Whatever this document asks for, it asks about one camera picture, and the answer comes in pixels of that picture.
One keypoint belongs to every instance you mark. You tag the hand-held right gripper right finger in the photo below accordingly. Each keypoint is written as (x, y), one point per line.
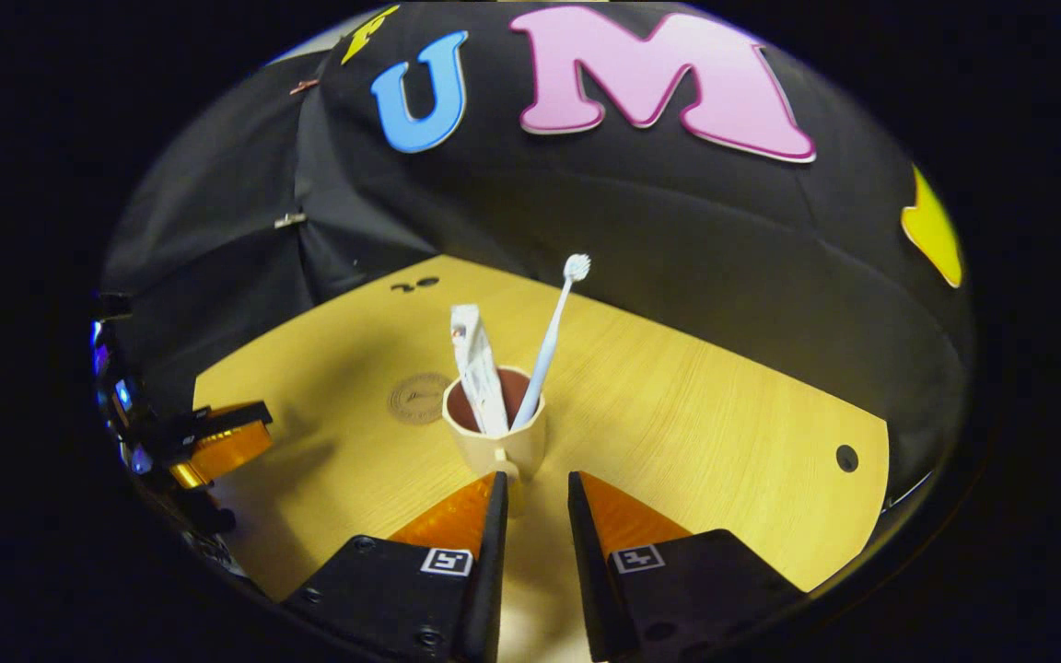
(586, 552)

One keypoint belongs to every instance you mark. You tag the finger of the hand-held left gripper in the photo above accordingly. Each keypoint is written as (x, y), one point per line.
(227, 451)
(227, 419)

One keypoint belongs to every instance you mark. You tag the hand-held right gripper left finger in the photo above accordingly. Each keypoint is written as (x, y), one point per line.
(492, 552)

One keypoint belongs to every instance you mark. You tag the white toothpaste tube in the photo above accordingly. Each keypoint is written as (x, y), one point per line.
(480, 378)

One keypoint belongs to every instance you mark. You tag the light blue toothbrush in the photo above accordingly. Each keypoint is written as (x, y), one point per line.
(544, 359)

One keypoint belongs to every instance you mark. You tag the wooden desktop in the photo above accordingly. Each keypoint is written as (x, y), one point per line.
(696, 433)

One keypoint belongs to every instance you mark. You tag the white cloth clip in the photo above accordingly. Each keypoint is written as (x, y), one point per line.
(289, 219)

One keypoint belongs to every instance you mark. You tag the black backdrop cloth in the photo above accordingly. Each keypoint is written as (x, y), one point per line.
(678, 239)

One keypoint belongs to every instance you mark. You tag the orange cloth clip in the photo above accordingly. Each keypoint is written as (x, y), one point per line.
(303, 87)

